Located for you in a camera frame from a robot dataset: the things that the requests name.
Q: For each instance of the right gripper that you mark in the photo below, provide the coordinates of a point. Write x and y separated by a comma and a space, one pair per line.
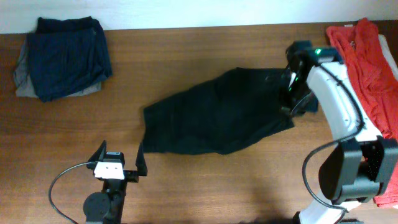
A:
289, 104

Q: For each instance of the red t-shirt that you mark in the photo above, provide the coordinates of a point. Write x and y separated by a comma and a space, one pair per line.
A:
369, 73

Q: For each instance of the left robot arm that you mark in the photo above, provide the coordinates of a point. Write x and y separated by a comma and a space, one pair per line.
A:
106, 206

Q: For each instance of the folded navy blue garment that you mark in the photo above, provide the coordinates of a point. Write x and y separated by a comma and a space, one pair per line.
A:
65, 57

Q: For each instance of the black t-shirt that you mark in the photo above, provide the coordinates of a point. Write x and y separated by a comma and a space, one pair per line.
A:
223, 115

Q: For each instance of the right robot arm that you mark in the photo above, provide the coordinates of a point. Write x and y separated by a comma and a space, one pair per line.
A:
359, 162

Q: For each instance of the white garment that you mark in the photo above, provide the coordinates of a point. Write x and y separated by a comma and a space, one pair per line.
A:
387, 54

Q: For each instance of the folded grey garment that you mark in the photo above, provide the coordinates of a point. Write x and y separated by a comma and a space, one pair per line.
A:
24, 84

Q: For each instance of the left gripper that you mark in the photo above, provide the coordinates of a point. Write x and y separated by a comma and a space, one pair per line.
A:
131, 175

